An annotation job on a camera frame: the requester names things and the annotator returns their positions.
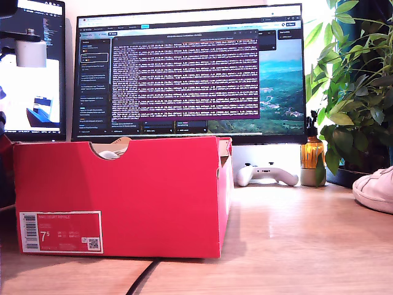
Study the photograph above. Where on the red cardboard shoebox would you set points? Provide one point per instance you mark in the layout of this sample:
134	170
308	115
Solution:
138	199

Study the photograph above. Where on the white sneaker shoe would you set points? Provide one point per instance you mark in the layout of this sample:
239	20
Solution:
109	154
374	193

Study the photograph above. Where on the wide black computer monitor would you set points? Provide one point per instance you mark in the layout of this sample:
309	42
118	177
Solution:
184	77

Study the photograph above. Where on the white game controller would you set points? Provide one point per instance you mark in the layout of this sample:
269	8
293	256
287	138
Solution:
276	175

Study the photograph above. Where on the amber pump bottle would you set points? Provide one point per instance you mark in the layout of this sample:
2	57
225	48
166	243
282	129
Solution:
311	153

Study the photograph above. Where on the green leafy houseplant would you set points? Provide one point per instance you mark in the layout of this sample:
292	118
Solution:
344	138

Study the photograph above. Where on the black plant pot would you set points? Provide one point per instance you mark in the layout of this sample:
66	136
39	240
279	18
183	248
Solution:
347	178

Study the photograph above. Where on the narrow black computer monitor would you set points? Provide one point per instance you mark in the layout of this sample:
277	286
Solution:
46	92

